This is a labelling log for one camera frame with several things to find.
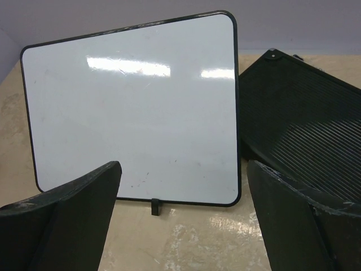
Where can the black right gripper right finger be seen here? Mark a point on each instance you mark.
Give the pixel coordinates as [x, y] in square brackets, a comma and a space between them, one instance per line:
[303, 228]

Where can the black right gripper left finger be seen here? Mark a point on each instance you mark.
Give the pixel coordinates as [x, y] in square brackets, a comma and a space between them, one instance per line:
[64, 228]

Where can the white whiteboard black frame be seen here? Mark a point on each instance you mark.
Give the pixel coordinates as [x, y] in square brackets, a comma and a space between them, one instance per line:
[161, 98]

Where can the black ribbed board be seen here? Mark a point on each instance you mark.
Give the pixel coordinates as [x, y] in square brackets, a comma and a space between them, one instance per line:
[302, 122]

